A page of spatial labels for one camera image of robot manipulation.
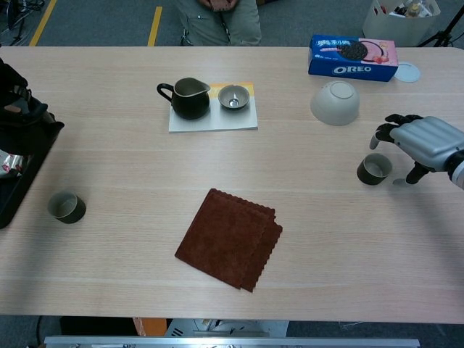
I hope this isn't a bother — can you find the upturned white bowl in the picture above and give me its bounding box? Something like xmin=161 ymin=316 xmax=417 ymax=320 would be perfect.
xmin=310 ymin=80 xmax=361 ymax=127

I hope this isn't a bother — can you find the small grey strainer bowl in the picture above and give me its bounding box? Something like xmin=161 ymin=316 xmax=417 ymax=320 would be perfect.
xmin=217 ymin=84 xmax=250 ymax=111

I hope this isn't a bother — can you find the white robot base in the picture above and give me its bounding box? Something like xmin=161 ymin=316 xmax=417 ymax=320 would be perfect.
xmin=165 ymin=318 xmax=290 ymax=338

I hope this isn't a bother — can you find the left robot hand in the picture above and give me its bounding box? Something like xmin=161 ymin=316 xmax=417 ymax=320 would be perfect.
xmin=0 ymin=57 xmax=48 ymax=126

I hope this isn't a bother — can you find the black pouring pitcher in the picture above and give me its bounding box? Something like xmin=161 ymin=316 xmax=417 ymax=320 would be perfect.
xmin=156 ymin=77 xmax=212 ymax=120

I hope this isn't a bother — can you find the dark cup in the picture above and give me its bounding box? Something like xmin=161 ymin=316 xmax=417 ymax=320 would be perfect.
xmin=47 ymin=190 xmax=87 ymax=225
xmin=356 ymin=152 xmax=393 ymax=186

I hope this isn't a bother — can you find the black tray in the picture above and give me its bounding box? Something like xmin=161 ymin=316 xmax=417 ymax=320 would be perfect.
xmin=0 ymin=126 xmax=65 ymax=230

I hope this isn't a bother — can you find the white round lid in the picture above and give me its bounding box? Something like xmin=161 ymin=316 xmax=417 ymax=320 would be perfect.
xmin=393 ymin=61 xmax=422 ymax=83

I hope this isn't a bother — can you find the black tripod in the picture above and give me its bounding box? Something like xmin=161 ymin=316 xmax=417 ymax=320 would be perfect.
xmin=416 ymin=3 xmax=464 ymax=48

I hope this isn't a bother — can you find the blue Oreo biscuit box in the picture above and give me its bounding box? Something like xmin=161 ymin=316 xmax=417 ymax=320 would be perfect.
xmin=307 ymin=34 xmax=399 ymax=83

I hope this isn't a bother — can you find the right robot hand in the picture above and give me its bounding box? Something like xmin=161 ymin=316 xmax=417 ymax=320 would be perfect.
xmin=368 ymin=113 xmax=464 ymax=185

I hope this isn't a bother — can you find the silver foil snack pack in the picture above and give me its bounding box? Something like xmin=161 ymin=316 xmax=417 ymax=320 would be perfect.
xmin=0 ymin=150 xmax=25 ymax=181

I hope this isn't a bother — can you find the white storage bin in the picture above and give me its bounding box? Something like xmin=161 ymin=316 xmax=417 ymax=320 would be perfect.
xmin=362 ymin=0 xmax=442 ymax=47

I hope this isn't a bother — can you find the aluminium rail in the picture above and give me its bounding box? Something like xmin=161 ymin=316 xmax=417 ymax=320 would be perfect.
xmin=43 ymin=336 xmax=421 ymax=348

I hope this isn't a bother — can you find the white and orange booklet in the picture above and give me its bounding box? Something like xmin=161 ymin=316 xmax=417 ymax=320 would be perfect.
xmin=168 ymin=81 xmax=260 ymax=134

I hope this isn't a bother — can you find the brown folded cloth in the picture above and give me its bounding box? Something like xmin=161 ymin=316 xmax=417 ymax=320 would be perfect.
xmin=174 ymin=188 xmax=283 ymax=294

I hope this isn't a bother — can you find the black equipment stand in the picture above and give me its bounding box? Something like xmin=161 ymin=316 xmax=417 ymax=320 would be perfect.
xmin=0 ymin=0 xmax=46 ymax=46

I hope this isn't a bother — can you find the seated person in grey trousers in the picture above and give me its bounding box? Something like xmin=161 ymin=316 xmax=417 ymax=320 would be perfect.
xmin=175 ymin=0 xmax=262 ymax=47

